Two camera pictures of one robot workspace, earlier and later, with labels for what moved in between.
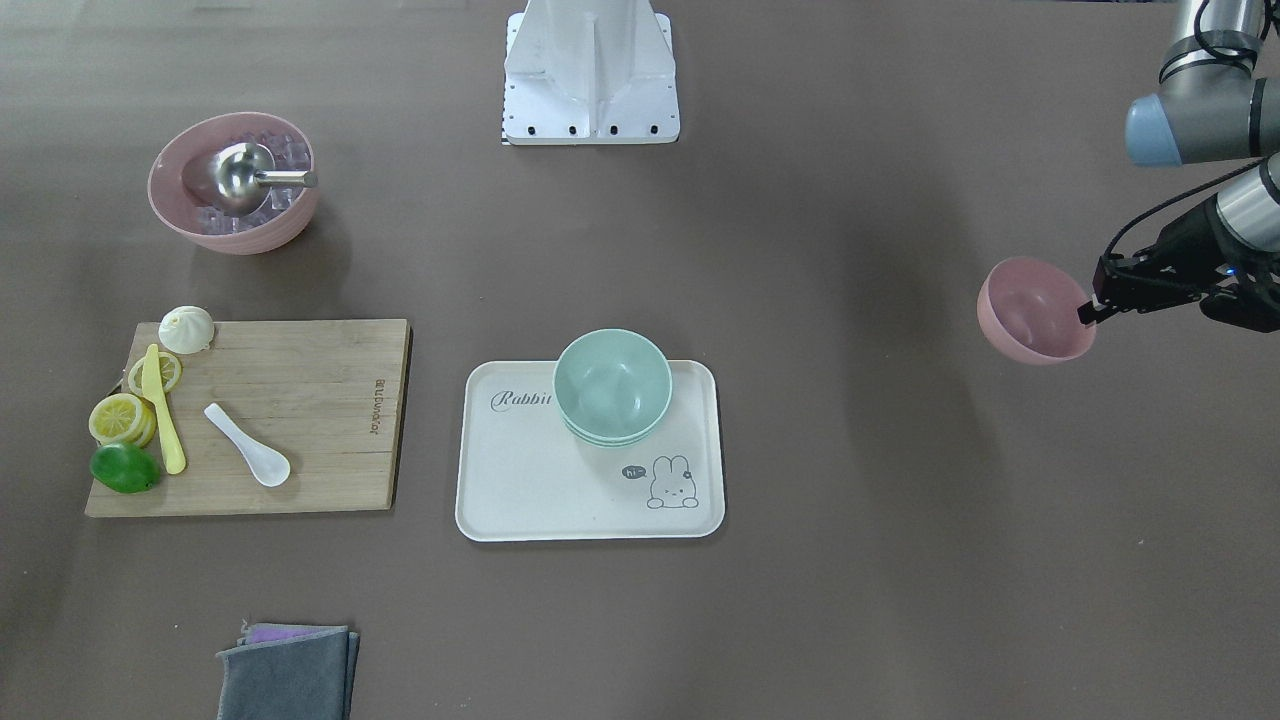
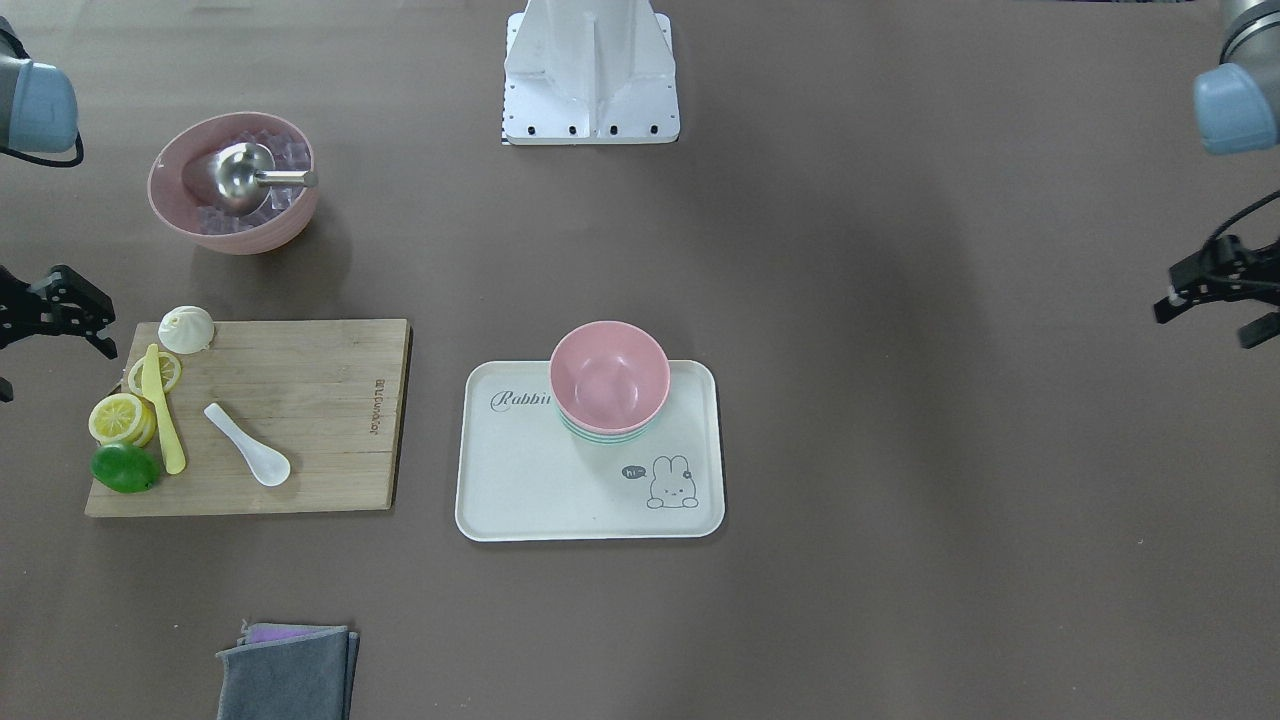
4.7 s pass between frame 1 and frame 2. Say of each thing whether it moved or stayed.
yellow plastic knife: stayed
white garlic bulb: stayed
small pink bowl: moved
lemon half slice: stayed
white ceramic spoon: stayed
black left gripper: moved
